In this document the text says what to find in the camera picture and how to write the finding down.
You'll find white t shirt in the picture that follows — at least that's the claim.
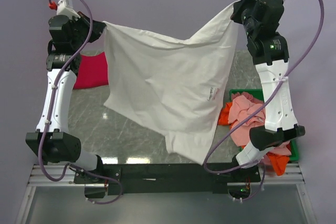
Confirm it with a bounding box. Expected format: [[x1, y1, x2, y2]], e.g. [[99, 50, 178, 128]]
[[104, 5, 238, 164]]

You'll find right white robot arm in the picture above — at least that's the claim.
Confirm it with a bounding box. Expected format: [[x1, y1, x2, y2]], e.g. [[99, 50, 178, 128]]
[[230, 0, 306, 182]]

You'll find green plastic bin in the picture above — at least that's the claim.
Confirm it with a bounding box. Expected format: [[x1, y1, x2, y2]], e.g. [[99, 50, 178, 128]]
[[229, 89, 299, 162]]

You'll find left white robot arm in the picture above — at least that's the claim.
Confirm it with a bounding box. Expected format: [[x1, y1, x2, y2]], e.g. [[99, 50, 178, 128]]
[[26, 12, 106, 183]]

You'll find orange t shirt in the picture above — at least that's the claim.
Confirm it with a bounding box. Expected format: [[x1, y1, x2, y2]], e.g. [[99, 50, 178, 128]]
[[218, 99, 291, 176]]

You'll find folded red t shirt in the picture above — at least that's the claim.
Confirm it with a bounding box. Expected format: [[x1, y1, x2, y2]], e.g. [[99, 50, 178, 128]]
[[73, 52, 108, 90]]

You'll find pink t shirt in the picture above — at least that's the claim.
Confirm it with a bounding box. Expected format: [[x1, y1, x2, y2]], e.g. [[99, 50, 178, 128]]
[[228, 92, 291, 172]]

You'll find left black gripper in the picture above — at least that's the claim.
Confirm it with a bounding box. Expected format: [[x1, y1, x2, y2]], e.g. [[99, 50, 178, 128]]
[[69, 11, 106, 50]]

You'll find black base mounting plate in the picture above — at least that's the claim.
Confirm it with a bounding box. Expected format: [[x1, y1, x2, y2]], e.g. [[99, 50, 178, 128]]
[[73, 164, 261, 198]]

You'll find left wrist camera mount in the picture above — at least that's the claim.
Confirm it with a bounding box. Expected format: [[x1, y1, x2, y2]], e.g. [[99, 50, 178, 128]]
[[49, 0, 80, 20]]

